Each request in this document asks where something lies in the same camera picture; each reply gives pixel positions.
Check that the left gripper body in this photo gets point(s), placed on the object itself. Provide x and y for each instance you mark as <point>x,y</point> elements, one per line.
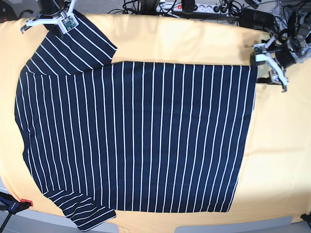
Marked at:
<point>284,55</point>

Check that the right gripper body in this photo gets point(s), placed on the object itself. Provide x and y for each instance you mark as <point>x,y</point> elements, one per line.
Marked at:
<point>53,9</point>

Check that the navy white striped T-shirt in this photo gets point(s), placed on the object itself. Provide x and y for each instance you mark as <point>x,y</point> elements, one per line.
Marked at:
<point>101,137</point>

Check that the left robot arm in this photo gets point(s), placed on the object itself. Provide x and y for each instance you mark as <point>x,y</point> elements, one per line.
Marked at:
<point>298,30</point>

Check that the black power adapter box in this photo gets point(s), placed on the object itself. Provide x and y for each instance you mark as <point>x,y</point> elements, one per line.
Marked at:
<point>254,19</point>

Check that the white power strip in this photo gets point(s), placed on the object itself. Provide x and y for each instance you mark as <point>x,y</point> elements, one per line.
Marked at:
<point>171,7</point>

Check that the yellow table cloth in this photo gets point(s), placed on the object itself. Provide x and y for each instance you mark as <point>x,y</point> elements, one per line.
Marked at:
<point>275,179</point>

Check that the black clamp right corner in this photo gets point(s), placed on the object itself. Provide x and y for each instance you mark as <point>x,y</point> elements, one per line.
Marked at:
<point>307,219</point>

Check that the blue black bar clamp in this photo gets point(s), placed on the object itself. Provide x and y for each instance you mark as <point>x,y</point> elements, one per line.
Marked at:
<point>12,206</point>

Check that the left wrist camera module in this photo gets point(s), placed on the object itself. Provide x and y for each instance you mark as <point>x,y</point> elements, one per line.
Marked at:
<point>259,48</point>

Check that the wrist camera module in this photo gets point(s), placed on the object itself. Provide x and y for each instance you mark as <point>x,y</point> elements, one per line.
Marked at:
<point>259,48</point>
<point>68,23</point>

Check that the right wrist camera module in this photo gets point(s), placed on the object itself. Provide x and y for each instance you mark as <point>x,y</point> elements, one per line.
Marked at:
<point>68,23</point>

